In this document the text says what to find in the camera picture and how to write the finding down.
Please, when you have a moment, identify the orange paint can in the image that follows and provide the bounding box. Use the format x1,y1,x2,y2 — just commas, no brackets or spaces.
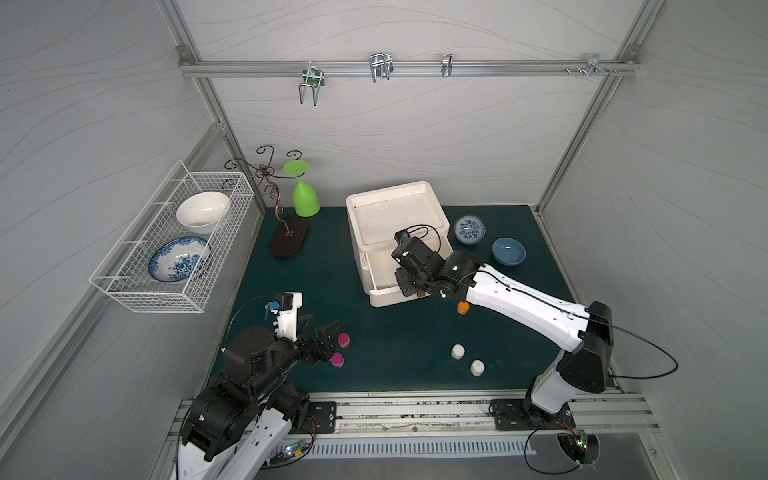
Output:
457,301,470,316

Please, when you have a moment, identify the white three-drawer cabinet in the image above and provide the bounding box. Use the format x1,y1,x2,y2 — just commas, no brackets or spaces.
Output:
346,181,453,307

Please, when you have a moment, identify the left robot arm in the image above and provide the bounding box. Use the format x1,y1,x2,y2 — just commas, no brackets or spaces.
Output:
170,321,343,479

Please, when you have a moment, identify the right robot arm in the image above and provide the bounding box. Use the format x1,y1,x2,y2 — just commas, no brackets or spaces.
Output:
392,247,613,417

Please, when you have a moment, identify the pink paint can near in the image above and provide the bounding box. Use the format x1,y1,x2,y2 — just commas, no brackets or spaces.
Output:
330,353,345,368

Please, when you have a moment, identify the pink paint can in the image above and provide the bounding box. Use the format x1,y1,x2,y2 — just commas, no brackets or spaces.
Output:
330,353,345,368
337,333,351,349

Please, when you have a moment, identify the pink paint can far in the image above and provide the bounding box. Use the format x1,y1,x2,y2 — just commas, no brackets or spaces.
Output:
337,333,351,349

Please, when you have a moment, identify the white paint can left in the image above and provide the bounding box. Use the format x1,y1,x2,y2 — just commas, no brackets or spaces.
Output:
451,344,466,360

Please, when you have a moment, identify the white paint can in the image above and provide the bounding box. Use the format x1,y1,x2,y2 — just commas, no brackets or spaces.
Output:
470,359,486,377
451,344,466,360

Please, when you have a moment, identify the white paint can right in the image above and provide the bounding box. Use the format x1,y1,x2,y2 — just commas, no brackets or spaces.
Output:
470,359,486,377

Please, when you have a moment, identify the small blue patterned bowl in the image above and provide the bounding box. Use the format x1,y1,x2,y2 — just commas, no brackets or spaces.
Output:
453,214,486,245

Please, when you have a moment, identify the plain blue bowl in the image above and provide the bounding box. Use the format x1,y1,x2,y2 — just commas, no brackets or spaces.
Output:
492,237,527,267

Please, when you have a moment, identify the dark metal glass rack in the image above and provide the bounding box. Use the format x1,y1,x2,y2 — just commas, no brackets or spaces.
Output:
224,145,311,260

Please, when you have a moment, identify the green upturned wine glass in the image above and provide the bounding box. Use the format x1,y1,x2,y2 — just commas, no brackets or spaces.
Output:
283,160,320,218

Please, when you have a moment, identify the white vent grille strip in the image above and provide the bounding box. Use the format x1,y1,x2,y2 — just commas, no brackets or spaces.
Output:
309,435,537,460

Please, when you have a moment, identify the blue patterned plate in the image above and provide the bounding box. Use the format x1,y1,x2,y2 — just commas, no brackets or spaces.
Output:
148,236,210,283

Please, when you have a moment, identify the white bowl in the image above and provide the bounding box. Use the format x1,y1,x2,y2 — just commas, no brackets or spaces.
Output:
176,191,230,235

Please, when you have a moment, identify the small metal hook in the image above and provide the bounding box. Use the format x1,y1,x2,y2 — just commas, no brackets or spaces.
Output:
441,53,453,78

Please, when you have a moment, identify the metal hook with green tag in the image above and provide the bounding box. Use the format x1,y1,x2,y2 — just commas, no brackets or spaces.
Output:
298,64,325,106

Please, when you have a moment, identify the round electronics board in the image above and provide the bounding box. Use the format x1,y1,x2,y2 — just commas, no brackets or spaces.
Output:
556,433,600,466

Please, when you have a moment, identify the right end metal hook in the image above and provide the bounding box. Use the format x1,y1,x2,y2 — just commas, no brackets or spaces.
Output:
564,54,618,78

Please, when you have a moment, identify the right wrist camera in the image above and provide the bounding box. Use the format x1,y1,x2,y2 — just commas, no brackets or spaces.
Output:
392,229,433,261

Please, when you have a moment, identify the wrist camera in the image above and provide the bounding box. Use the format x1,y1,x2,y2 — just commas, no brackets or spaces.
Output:
266,292,303,341
392,229,433,261

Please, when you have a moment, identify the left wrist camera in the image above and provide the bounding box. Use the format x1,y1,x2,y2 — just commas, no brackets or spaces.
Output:
266,292,303,341

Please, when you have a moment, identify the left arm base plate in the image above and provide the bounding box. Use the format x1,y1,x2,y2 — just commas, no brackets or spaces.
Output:
300,401,338,435

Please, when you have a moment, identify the left base cable bundle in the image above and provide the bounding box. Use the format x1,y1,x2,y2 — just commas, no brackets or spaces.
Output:
263,419,316,470

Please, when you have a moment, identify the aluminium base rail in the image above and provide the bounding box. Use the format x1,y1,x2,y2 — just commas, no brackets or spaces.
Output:
167,388,661,443

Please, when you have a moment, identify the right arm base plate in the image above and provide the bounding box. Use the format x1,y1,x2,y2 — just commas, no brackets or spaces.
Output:
488,399,576,431

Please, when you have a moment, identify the white wire basket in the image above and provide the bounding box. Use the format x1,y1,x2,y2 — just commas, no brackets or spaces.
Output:
89,161,254,314

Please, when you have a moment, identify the double wire hook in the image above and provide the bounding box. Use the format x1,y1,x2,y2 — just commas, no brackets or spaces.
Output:
368,52,394,83

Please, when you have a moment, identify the aluminium top rail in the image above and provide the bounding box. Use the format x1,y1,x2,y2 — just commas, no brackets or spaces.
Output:
180,58,641,80

